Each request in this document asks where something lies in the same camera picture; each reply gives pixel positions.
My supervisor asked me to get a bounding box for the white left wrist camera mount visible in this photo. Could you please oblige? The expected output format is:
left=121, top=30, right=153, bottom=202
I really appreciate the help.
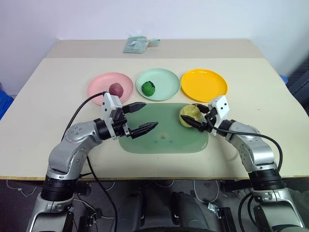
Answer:
left=100, top=92, right=123, bottom=141

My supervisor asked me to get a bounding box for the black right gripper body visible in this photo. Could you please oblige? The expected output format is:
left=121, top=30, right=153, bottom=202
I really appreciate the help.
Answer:
left=200, top=108, right=218, bottom=133

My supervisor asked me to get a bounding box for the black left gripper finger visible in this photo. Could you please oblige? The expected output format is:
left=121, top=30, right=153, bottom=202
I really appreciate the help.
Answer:
left=122, top=101, right=147, bottom=115
left=130, top=121, right=159, bottom=139

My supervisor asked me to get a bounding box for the white cord loop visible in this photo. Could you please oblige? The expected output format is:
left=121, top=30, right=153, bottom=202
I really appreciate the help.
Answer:
left=192, top=179, right=220, bottom=203

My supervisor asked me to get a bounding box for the dark rounded shape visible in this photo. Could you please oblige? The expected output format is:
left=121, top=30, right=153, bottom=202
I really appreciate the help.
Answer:
left=169, top=190, right=211, bottom=232
left=117, top=190, right=151, bottom=232

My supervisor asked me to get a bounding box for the pink round plate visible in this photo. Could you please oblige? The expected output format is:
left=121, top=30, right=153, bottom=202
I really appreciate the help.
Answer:
left=87, top=72, right=134, bottom=107

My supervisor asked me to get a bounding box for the blue fabric object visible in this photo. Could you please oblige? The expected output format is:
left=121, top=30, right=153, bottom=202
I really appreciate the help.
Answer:
left=0, top=82, right=14, bottom=121

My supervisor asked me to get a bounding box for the purple round fruit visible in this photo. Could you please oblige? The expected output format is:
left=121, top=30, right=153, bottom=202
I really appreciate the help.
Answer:
left=108, top=82, right=125, bottom=98

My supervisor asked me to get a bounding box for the yellow round plate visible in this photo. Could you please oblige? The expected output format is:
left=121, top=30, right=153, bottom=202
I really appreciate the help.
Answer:
left=180, top=69, right=229, bottom=103

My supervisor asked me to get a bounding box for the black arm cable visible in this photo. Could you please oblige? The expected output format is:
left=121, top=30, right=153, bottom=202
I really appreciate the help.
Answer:
left=204, top=118, right=284, bottom=230
left=63, top=91, right=119, bottom=232

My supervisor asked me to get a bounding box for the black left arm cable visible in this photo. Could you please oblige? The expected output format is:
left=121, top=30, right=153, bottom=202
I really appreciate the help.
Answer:
left=63, top=91, right=119, bottom=232

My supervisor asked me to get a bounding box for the dark ribbed object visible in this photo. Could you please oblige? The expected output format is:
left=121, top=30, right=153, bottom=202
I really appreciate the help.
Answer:
left=288, top=63, right=309, bottom=103

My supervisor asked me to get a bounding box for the pale green pouch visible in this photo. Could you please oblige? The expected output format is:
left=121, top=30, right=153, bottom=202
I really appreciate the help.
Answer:
left=123, top=35, right=149, bottom=54

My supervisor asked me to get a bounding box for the dark green bumpy vegetable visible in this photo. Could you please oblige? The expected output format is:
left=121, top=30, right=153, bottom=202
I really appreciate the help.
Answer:
left=140, top=81, right=156, bottom=97

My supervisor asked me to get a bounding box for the mint green round plate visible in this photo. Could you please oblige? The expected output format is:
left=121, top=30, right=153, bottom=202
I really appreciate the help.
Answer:
left=135, top=68, right=182, bottom=102

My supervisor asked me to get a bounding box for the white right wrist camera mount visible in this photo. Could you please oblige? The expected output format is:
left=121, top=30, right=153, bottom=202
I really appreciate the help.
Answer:
left=208, top=95, right=230, bottom=137

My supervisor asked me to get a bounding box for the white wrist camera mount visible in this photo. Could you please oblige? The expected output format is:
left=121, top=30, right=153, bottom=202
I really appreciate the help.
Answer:
left=100, top=92, right=123, bottom=141
left=208, top=95, right=230, bottom=137

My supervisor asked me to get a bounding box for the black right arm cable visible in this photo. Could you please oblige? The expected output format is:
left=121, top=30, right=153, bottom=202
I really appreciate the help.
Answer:
left=204, top=118, right=284, bottom=230

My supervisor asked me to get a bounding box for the yellow-green round fruit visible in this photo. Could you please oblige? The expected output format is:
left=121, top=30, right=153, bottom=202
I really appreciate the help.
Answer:
left=179, top=104, right=202, bottom=128

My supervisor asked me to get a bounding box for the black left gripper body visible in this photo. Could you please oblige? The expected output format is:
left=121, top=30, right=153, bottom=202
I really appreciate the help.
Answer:
left=111, top=105, right=133, bottom=139

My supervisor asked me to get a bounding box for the green rectangular tray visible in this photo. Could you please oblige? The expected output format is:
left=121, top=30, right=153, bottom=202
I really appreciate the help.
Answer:
left=118, top=102, right=210, bottom=155

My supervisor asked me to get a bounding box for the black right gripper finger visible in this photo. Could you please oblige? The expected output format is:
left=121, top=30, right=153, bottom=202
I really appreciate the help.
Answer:
left=192, top=103, right=211, bottom=114
left=180, top=115, right=205, bottom=133

